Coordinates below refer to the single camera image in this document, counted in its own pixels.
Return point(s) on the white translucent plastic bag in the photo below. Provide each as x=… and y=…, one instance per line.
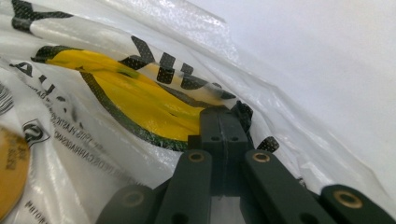
x=102, y=130

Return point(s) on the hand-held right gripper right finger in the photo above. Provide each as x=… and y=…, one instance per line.
x=232, y=133

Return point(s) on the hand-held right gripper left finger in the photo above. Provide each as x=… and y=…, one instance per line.
x=211, y=130

